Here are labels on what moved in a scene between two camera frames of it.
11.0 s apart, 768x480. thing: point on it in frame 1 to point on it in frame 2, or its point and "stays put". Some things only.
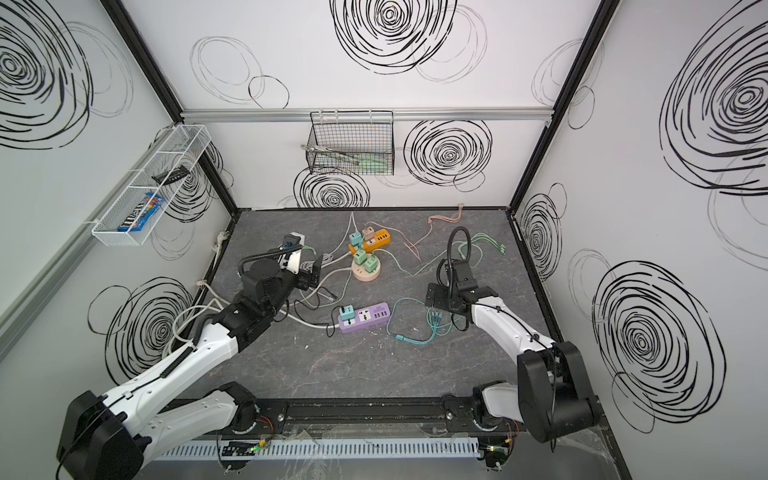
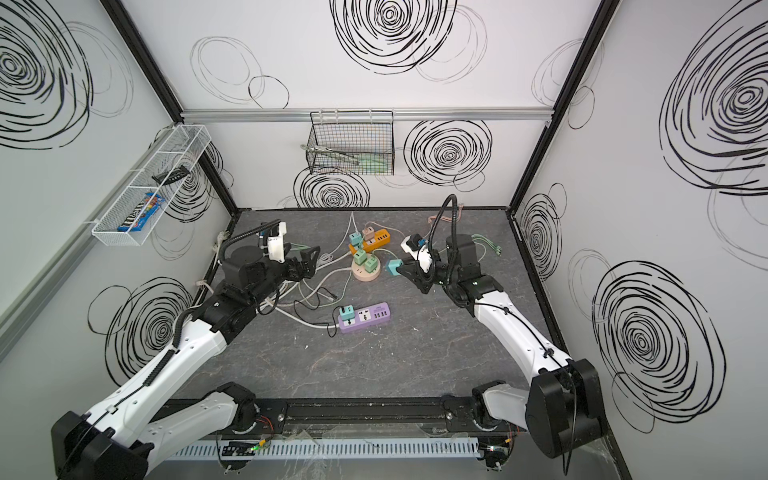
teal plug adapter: x=348 y=314 stays put
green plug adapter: x=371 y=264 stays put
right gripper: x=442 y=297 to x=414 y=270
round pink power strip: x=361 y=274 stays put
